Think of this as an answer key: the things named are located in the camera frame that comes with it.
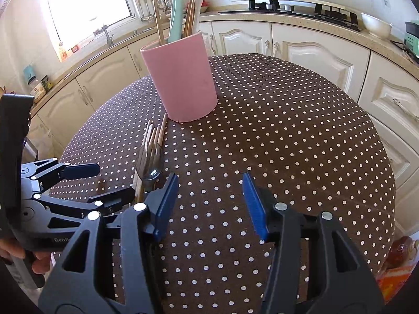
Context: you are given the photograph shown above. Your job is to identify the white plastic spoon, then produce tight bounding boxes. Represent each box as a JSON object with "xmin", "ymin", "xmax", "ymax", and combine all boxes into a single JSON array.
[{"xmin": 192, "ymin": 0, "xmax": 208, "ymax": 33}]

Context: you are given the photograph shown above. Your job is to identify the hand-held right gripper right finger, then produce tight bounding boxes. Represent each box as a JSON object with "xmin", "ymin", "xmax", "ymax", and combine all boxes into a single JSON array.
[{"xmin": 241, "ymin": 171, "xmax": 385, "ymax": 314}]

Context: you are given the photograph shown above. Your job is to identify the bunch of wooden chopsticks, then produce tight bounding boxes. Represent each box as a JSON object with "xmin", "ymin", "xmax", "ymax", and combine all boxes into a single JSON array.
[{"xmin": 133, "ymin": 0, "xmax": 201, "ymax": 203}]

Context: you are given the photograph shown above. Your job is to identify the glass jar with beige contents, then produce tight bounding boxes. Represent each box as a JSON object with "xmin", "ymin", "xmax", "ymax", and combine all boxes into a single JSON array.
[{"xmin": 30, "ymin": 76, "xmax": 46, "ymax": 103}]

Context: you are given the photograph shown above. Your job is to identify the black gas stove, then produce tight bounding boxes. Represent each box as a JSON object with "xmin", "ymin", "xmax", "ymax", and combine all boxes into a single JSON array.
[{"xmin": 219, "ymin": 0, "xmax": 364, "ymax": 32}]

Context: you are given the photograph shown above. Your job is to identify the kitchen window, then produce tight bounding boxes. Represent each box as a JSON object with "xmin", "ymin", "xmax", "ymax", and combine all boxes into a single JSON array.
[{"xmin": 44, "ymin": 0, "xmax": 135, "ymax": 63}]

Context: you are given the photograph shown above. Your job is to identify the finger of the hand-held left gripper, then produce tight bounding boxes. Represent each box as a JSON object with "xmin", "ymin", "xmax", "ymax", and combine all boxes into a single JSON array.
[
  {"xmin": 33, "ymin": 186, "xmax": 136, "ymax": 229},
  {"xmin": 31, "ymin": 158, "xmax": 101, "ymax": 188}
]

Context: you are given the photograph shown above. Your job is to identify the green electric cooker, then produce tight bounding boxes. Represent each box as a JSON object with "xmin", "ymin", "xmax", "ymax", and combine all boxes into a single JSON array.
[{"xmin": 404, "ymin": 21, "xmax": 419, "ymax": 63}]

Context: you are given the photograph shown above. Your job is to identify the steel faucet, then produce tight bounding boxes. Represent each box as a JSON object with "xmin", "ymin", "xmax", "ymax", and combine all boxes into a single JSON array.
[{"xmin": 93, "ymin": 24, "xmax": 115, "ymax": 47}]

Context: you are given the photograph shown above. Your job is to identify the stainless steel appliance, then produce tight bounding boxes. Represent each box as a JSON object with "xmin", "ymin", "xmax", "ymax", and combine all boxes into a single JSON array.
[{"xmin": 23, "ymin": 137, "xmax": 40, "ymax": 162}]

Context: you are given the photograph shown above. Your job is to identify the brown glossy object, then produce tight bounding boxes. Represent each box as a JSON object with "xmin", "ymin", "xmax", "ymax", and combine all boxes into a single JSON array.
[{"xmin": 389, "ymin": 235, "xmax": 419, "ymax": 264}]

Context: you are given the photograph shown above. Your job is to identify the row of hanging metal utensils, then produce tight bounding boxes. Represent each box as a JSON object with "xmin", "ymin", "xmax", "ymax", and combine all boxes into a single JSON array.
[{"xmin": 136, "ymin": 0, "xmax": 171, "ymax": 22}]

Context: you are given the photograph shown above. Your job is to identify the steel sink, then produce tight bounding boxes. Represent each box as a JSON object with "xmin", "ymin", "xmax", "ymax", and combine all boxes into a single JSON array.
[{"xmin": 113, "ymin": 25, "xmax": 157, "ymax": 40}]

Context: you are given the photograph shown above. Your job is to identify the dark metal fork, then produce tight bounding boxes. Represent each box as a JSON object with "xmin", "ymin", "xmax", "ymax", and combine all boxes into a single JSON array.
[{"xmin": 136, "ymin": 143, "xmax": 164, "ymax": 192}]

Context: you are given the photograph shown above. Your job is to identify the orange printed bag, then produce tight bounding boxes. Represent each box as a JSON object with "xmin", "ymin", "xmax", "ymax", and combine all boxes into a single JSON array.
[{"xmin": 376, "ymin": 264, "xmax": 415, "ymax": 305}]

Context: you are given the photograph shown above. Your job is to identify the brown polka dot tablecloth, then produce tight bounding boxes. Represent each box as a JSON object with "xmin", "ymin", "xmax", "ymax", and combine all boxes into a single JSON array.
[{"xmin": 49, "ymin": 54, "xmax": 396, "ymax": 314}]

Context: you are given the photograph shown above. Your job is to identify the light blue knife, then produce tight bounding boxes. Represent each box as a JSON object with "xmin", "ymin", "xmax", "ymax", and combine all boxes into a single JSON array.
[{"xmin": 168, "ymin": 0, "xmax": 184, "ymax": 44}]

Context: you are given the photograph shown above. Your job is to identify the white ceramic bowl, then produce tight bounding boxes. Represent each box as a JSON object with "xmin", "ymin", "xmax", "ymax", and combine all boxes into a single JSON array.
[{"xmin": 361, "ymin": 12, "xmax": 393, "ymax": 39}]

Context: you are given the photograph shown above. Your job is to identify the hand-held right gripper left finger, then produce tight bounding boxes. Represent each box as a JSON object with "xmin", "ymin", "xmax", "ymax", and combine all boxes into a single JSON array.
[{"xmin": 37, "ymin": 172, "xmax": 180, "ymax": 314}]

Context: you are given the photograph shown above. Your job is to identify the person's left hand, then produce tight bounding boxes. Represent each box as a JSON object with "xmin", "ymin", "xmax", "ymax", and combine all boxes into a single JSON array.
[{"xmin": 0, "ymin": 237, "xmax": 53, "ymax": 275}]

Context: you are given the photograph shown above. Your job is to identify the dark metal spoon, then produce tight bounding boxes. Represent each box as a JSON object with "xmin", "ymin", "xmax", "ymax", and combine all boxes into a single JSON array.
[{"xmin": 141, "ymin": 167, "xmax": 163, "ymax": 193}]

